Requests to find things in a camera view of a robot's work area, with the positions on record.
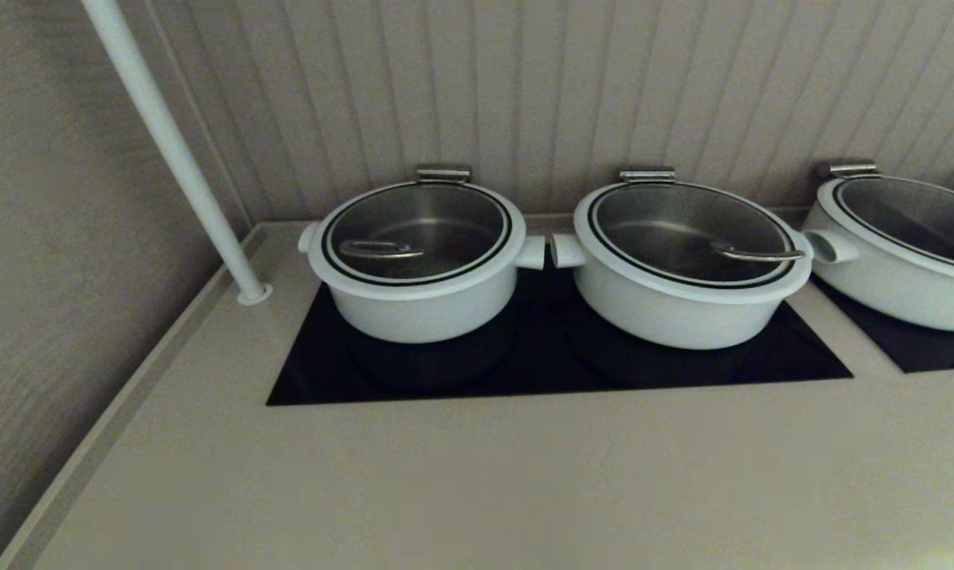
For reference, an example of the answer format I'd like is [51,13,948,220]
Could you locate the white pot with side handles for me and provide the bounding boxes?
[801,178,954,332]
[297,222,546,344]
[550,230,814,351]

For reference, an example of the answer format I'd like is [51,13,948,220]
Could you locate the glass lid with white rim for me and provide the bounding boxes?
[306,180,529,302]
[817,174,954,284]
[574,180,814,306]

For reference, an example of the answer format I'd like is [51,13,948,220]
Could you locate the black glass induction cooktop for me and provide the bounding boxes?
[265,265,853,407]
[809,273,954,374]

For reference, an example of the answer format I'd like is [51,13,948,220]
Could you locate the white round pole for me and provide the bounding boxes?
[81,0,273,306]

